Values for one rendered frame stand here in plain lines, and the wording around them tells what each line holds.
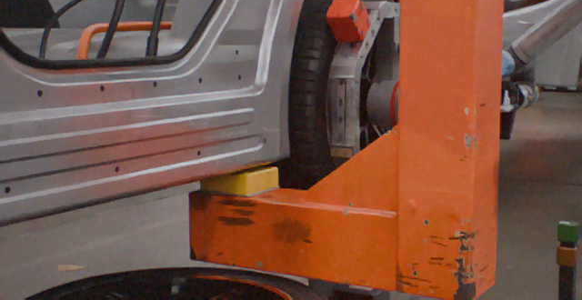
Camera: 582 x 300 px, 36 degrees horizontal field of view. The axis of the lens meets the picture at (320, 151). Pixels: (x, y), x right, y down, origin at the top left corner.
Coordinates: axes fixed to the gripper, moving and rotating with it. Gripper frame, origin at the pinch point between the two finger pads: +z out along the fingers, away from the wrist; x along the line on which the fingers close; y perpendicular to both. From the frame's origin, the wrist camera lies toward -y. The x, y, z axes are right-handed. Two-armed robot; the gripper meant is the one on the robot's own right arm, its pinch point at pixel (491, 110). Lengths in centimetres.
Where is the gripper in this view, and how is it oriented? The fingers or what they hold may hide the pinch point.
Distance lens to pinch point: 250.1
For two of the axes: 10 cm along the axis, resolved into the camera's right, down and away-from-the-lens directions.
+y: 0.0, -9.9, -1.3
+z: -4.8, 1.2, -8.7
